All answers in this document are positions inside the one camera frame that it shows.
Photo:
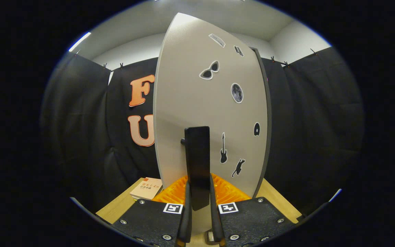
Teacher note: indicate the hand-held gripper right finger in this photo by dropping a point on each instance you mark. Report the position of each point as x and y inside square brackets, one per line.
[216, 223]

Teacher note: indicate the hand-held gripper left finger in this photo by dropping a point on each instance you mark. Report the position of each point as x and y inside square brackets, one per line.
[186, 219]

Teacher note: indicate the beige shoe cabinet door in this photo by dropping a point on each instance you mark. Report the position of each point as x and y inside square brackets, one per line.
[183, 85]

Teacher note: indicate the beige cover book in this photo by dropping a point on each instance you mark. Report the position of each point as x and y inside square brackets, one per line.
[146, 189]

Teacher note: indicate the black backdrop cloth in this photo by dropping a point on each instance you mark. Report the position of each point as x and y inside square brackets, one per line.
[81, 130]

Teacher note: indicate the row of black cloth clips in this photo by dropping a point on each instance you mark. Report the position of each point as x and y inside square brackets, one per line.
[121, 64]

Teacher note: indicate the long ceiling light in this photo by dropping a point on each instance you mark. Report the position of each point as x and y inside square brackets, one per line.
[80, 41]

